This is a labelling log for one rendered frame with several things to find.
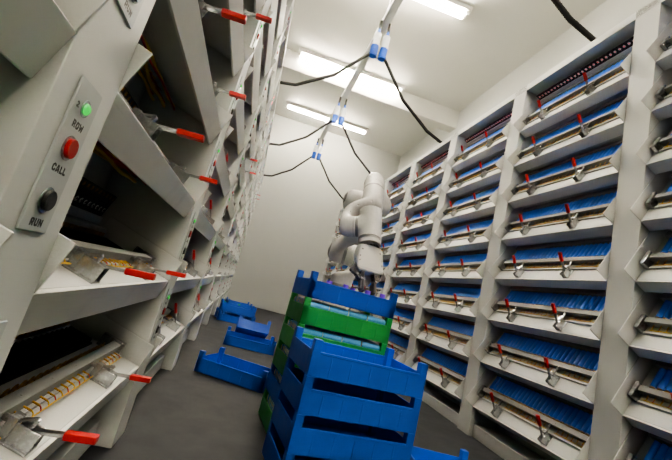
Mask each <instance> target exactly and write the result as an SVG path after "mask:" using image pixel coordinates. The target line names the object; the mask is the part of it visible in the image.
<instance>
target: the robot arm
mask: <svg viewBox="0 0 672 460"><path fill-rule="evenodd" d="M343 208H344V210H343V212H342V214H341V218H340V221H339V231H340V233H341V236H340V237H338V238H337V239H335V240H334V241H333V242H332V243H331V245H330V246H329V248H328V252H327V254H328V257H329V259H330V260H331V261H333V262H336V263H339V264H343V265H346V266H349V267H350V268H349V269H348V270H346V271H339V272H334V273H333V274H332V275H331V278H330V280H331V281H332V282H333V283H332V284H333V285H336V286H340V287H343V285H344V284H345V285H349V287H348V289H350V288H351V286H352V283H353V280H354V278H355V277H356V279H357V282H358V290H359V291H358V292H363V291H364V290H365V279H363V278H364V277H367V278H370V279H371V285H370V287H369V291H371V293H370V295H374V294H375V293H376V284H377V283H379V282H382V281H384V280H385V279H386V277H385V275H384V273H383V257H382V251H381V249H380V247H381V233H382V217H385V216H387V215H388V214H389V213H390V211H391V201H390V199H389V197H388V195H387V194H386V192H385V181H384V178H383V176H382V175H381V174H380V173H377V172H373V173H370V174H369V175H368V176H367V177H366V179H365V181H364V189H363V191H360V190H349V191H348V192H347V193H345V195H344V198H343ZM356 244H357V245H356ZM379 276H380V278H378V277H379ZM324 303H325V304H329V305H332V306H336V307H340V308H344V309H346V307H345V306H341V305H337V304H333V303H329V302H325V301H324Z"/></svg>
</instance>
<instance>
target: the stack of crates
mask: <svg viewBox="0 0 672 460"><path fill-rule="evenodd" d="M303 331H304V328H303V327H300V326H296V327H295V331H294V335H293V338H292V342H291V345H290V349H289V353H288V357H287V361H286V364H285V368H284V371H283V375H282V379H281V382H280V386H279V390H278V394H277V397H276V401H275V405H274V408H273V412H272V416H271V420H270V423H269V427H268V430H267V434H266V438H265V441H264V445H263V449H262V454H263V457H264V460H410V458H411V453H412V448H413V443H414V437H415V433H416V428H417V423H418V417H419V412H420V407H421V402H422V397H423V392H424V387H425V382H426V377H427V371H428V366H429V365H427V364H425V363H422V362H418V365H417V370H415V369H413V368H411V367H409V366H407V365H405V364H403V363H401V362H399V361H397V360H395V359H393V356H394V352H395V350H394V349H392V348H388V347H386V351H385V355H384V356H383V355H379V354H374V353H370V352H366V351H361V350H357V349H353V348H348V347H344V346H340V345H335V344H331V343H327V342H324V341H323V340H322V339H318V338H314V339H309V338H305V337H302V335H303ZM295 364H296V365H297V366H298V367H299V368H297V367H294V365H295ZM397 394H400V395H405V396H410V397H411V400H410V403H409V402H407V401H406V400H404V399H403V398H401V397H400V396H398V395H397ZM286 397H287V398H286ZM396 431H400V432H404V435H403V437H402V436H401V435H400V434H399V433H398V432H396Z"/></svg>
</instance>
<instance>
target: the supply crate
mask: <svg viewBox="0 0 672 460"><path fill-rule="evenodd" d="M303 275H304V271H303V270H299V269H298V271H297V275H296V278H295V282H294V286H293V289H292V292H294V293H297V294H300V295H303V296H306V297H310V298H314V299H318V300H322V301H325V302H329V303H333V304H337V305H341V306H345V307H348V308H352V309H356V310H360V311H364V312H368V313H371V314H375V315H379V316H383V317H387V318H391V319H393V317H394V313H395V308H396V303H397V299H398V294H395V293H391V294H390V298H389V300H387V299H383V298H380V297H376V296H374V295H375V294H374V295H369V294H365V293H362V292H358V291H354V290H351V289H347V288H344V287H340V286H336V285H333V284H329V283H325V282H322V281H318V280H317V279H318V275H319V272H317V271H311V275H310V278H304V277H303Z"/></svg>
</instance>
